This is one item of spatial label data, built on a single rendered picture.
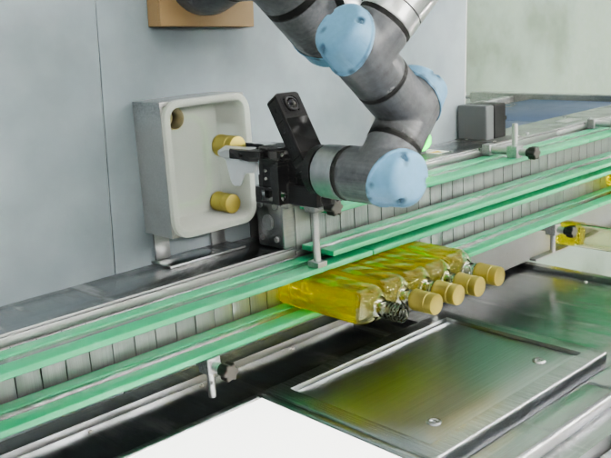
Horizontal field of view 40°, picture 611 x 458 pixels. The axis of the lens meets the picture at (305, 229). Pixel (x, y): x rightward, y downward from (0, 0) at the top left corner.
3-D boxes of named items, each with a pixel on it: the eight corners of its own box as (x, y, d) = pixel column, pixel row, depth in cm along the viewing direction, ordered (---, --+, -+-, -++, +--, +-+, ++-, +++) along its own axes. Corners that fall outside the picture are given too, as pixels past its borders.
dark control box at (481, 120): (455, 138, 198) (485, 141, 192) (455, 104, 196) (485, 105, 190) (476, 134, 203) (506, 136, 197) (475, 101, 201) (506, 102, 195)
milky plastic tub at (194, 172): (146, 233, 141) (176, 242, 134) (132, 100, 135) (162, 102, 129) (227, 214, 152) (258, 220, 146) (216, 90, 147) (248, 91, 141)
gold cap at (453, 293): (431, 303, 138) (452, 308, 135) (430, 283, 137) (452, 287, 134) (444, 297, 140) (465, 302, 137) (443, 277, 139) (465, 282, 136)
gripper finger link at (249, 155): (223, 160, 124) (268, 163, 118) (222, 149, 123) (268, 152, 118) (244, 155, 127) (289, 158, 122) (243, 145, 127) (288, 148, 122)
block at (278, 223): (255, 245, 150) (282, 251, 145) (252, 194, 148) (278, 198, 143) (271, 241, 152) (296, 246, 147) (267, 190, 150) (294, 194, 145)
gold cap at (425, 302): (407, 312, 134) (429, 318, 131) (407, 291, 133) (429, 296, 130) (422, 307, 136) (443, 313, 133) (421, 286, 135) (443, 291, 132)
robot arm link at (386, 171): (441, 166, 109) (415, 222, 107) (378, 160, 117) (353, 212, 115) (411, 132, 104) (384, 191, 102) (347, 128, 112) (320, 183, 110)
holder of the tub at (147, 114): (149, 263, 142) (175, 271, 137) (131, 101, 136) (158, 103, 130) (227, 242, 154) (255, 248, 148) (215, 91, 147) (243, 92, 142)
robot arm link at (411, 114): (424, 44, 106) (388, 116, 103) (462, 96, 113) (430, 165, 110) (375, 44, 111) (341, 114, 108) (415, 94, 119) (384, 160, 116)
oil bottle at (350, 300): (278, 303, 147) (368, 329, 131) (275, 272, 145) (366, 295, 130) (301, 294, 150) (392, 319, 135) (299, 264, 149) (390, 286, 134)
